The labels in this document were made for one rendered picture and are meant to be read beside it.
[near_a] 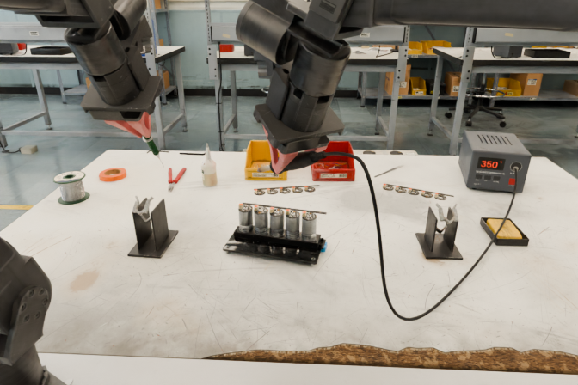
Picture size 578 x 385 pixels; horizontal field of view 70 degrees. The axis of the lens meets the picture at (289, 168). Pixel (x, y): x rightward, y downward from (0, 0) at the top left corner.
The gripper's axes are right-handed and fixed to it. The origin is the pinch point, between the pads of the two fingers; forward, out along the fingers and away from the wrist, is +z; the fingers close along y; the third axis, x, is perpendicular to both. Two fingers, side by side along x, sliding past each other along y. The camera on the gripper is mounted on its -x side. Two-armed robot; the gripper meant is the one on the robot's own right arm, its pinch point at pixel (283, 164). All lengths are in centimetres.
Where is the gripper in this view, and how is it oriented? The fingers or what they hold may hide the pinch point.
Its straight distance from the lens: 57.8
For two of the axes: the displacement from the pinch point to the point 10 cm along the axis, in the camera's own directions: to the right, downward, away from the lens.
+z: -2.4, 6.5, 7.2
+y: -8.6, 2.0, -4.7
